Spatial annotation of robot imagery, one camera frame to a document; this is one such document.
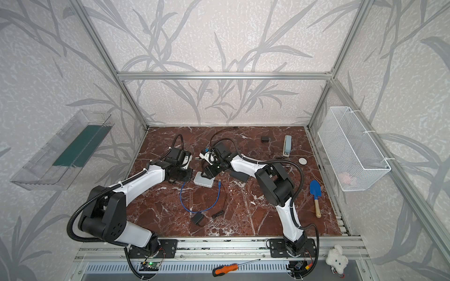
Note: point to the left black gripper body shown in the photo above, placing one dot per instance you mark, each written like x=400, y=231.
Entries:
x=182, y=175

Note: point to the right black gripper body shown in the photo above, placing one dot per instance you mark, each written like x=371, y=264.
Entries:
x=211, y=167

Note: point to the black network switch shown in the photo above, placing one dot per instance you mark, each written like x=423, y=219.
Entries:
x=240, y=176

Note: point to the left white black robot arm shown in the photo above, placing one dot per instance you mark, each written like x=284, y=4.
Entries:
x=103, y=217

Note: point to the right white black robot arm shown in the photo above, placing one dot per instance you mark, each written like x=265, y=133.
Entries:
x=275, y=184

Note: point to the black power adapter cube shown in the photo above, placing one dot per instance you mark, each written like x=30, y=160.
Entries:
x=197, y=218

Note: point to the grey brush block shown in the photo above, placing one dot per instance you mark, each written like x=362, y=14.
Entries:
x=287, y=146

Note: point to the green circuit board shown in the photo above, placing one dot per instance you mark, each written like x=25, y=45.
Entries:
x=149, y=266

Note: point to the pink item in basket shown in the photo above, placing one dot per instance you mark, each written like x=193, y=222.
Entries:
x=347, y=179

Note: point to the white plush toy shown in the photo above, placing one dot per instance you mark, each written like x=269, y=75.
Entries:
x=337, y=260

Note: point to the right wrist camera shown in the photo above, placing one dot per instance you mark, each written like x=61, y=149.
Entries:
x=208, y=156

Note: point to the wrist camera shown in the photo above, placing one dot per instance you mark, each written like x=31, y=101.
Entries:
x=186, y=161
x=208, y=156

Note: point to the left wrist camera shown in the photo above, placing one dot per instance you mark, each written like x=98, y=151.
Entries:
x=186, y=161

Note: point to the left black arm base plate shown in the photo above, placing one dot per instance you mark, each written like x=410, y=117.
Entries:
x=166, y=249

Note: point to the wooden handle blue tool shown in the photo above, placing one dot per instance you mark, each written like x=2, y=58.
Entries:
x=315, y=191

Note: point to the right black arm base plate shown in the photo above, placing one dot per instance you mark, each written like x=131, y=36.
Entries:
x=281, y=248

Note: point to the orange handled screwdriver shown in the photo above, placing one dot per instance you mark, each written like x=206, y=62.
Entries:
x=225, y=269

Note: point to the clear plastic wall tray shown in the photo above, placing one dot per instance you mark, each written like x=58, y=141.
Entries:
x=60, y=161

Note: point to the white wire mesh basket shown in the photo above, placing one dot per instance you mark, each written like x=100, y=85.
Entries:
x=350, y=148

